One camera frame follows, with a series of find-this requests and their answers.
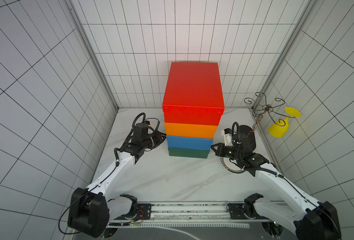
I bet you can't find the orange shoebox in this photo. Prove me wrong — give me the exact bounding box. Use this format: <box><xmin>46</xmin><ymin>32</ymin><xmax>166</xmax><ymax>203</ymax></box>
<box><xmin>165</xmin><ymin>123</ymin><xmax>218</xmax><ymax>139</ymax></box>

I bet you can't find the blue shoebox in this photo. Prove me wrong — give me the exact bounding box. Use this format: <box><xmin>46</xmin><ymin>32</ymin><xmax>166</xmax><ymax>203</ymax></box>
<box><xmin>167</xmin><ymin>136</ymin><xmax>213</xmax><ymax>151</ymax></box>

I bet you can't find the green shoebox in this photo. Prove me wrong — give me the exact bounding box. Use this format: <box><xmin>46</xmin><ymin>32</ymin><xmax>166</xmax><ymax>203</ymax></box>
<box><xmin>168</xmin><ymin>148</ymin><xmax>210</xmax><ymax>159</ymax></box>

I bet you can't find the red shoebox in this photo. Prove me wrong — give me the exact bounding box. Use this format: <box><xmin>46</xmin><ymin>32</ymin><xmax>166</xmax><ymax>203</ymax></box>
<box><xmin>163</xmin><ymin>62</ymin><xmax>225</xmax><ymax>126</ymax></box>

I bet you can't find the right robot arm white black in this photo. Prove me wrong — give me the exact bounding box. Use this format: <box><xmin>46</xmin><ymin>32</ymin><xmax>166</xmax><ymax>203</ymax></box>
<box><xmin>211</xmin><ymin>122</ymin><xmax>342</xmax><ymax>240</ymax></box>

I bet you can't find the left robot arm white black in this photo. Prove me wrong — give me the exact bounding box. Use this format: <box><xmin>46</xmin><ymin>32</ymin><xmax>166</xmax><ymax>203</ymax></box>
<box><xmin>65</xmin><ymin>119</ymin><xmax>167</xmax><ymax>238</ymax></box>

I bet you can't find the white plate striped rim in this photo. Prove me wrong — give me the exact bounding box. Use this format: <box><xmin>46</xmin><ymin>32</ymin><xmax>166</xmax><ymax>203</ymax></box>
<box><xmin>220</xmin><ymin>157</ymin><xmax>246</xmax><ymax>175</ymax></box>

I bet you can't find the yellow plastic wine glass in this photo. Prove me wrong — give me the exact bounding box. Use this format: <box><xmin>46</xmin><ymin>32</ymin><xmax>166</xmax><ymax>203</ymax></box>
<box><xmin>268</xmin><ymin>107</ymin><xmax>301</xmax><ymax>138</ymax></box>

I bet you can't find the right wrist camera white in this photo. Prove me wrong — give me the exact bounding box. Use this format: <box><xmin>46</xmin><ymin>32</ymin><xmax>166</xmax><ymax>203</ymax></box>
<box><xmin>221</xmin><ymin>128</ymin><xmax>233</xmax><ymax>146</ymax></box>

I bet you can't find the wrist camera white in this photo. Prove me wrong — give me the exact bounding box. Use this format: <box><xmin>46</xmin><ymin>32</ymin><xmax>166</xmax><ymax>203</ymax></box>
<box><xmin>221</xmin><ymin>128</ymin><xmax>233</xmax><ymax>146</ymax></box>
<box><xmin>145</xmin><ymin>120</ymin><xmax>154</xmax><ymax>127</ymax></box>

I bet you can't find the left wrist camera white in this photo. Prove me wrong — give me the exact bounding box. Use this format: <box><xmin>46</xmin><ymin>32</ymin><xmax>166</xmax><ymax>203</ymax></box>
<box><xmin>145</xmin><ymin>120</ymin><xmax>154</xmax><ymax>127</ymax></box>

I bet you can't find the metal wire cup stand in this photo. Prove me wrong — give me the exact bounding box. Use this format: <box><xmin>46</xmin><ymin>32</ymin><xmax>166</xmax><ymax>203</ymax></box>
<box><xmin>244</xmin><ymin>92</ymin><xmax>289</xmax><ymax>133</ymax></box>

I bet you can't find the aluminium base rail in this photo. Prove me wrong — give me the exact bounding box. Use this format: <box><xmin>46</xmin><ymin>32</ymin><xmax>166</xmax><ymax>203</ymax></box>
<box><xmin>70</xmin><ymin>200</ymin><xmax>312</xmax><ymax>224</ymax></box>

